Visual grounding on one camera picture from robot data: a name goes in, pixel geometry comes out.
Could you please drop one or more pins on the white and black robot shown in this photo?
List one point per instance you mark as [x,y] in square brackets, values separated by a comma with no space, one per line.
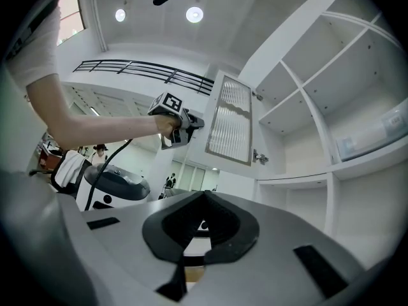
[121,183]

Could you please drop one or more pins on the black railing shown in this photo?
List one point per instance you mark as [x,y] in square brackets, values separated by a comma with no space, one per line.
[143,70]

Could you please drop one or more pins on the white desk with hutch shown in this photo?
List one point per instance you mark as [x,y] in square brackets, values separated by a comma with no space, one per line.
[360,202]

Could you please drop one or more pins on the person's white shirt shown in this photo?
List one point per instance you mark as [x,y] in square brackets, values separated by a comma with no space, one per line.
[35,49]

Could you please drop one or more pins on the metal cabinet hinge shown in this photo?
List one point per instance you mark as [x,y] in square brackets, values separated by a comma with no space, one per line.
[258,96]
[259,157]

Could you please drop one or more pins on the round ceiling light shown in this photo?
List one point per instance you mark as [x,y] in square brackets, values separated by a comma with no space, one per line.
[194,14]
[120,15]

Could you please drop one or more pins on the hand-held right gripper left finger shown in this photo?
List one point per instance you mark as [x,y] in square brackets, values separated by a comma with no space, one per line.
[127,260]

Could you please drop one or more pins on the white projector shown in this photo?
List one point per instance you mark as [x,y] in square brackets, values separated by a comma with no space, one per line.
[373,132]

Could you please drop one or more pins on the person's left hand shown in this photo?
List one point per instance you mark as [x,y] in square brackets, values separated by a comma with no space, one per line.
[167,126]

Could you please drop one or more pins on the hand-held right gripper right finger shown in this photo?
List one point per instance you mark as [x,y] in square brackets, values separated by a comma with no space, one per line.
[271,266]

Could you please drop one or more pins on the white cloth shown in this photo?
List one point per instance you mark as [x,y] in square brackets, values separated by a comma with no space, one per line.
[71,171]

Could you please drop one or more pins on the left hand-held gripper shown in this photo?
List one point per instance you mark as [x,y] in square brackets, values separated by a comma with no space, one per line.
[172,102]

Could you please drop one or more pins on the person's left forearm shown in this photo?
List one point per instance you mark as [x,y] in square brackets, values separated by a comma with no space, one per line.
[105,129]

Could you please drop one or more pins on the cabinet door with brass knob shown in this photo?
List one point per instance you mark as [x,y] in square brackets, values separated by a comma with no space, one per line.
[229,120]

